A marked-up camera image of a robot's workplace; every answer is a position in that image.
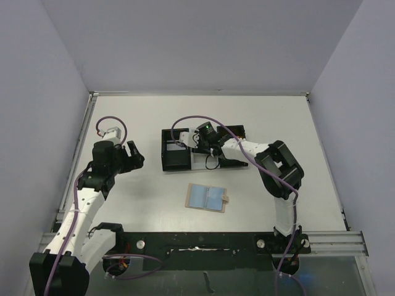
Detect black strap loop on gripper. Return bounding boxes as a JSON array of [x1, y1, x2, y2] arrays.
[[205, 154, 222, 171]]

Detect silver grey credit card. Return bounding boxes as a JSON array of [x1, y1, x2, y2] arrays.
[[166, 143, 186, 151]]

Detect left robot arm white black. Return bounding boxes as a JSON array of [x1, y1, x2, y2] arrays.
[[29, 140, 145, 295]]

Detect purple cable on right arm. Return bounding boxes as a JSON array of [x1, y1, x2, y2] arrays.
[[171, 114, 299, 216]]

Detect aluminium frame rail front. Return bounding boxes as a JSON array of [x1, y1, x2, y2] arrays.
[[35, 230, 370, 260]]

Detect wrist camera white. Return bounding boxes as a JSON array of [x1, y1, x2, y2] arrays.
[[179, 131, 200, 149], [102, 127, 122, 145]]

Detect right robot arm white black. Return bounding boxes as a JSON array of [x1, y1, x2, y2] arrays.
[[196, 121, 304, 252]]

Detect black white card tray organizer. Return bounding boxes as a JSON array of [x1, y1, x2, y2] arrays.
[[161, 129, 248, 172]]

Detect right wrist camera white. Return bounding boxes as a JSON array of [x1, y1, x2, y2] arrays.
[[179, 131, 200, 149]]

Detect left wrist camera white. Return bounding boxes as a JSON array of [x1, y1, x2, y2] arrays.
[[102, 127, 122, 145]]

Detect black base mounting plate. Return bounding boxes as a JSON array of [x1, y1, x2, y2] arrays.
[[89, 231, 311, 272]]

